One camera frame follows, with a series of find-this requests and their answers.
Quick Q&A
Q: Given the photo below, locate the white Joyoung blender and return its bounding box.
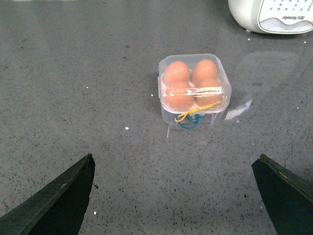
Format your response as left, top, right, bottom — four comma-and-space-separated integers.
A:
228, 0, 313, 34

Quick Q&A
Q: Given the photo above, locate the yellow rubber band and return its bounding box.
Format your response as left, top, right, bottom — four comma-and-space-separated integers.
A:
174, 101, 220, 123

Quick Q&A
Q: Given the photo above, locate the blue rubber band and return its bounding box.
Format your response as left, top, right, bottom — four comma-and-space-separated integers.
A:
178, 115, 202, 130

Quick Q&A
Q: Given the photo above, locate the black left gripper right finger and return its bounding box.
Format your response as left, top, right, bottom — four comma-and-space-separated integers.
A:
251, 154, 313, 235

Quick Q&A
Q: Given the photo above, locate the clear plastic egg box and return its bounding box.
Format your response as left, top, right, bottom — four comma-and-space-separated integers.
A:
158, 54, 232, 129

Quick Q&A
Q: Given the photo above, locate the brown egg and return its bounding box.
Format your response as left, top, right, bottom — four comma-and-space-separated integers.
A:
164, 82, 194, 109
195, 79, 224, 107
191, 59, 218, 85
163, 61, 190, 86

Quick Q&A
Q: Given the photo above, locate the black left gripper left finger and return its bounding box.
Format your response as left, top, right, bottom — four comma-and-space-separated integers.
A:
0, 154, 95, 235

